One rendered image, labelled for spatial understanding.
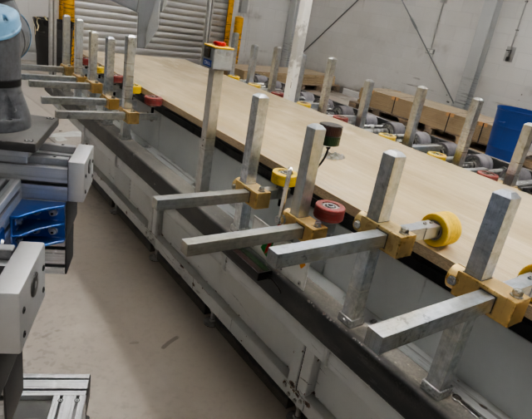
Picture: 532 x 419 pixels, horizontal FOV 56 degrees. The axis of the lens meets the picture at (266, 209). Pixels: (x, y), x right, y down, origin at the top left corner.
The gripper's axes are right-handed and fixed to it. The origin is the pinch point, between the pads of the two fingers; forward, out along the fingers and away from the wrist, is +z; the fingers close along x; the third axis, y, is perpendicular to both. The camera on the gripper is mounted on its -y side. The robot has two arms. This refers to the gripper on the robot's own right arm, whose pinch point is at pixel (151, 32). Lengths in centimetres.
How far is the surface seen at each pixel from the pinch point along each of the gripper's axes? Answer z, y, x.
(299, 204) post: 41, -37, -70
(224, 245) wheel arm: 47, -18, -56
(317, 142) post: 25, -39, -70
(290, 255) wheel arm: 36, -26, -32
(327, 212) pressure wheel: 42, -44, -67
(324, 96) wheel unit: 36, -87, -221
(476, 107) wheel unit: 20, -125, -140
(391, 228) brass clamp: 35, -50, -44
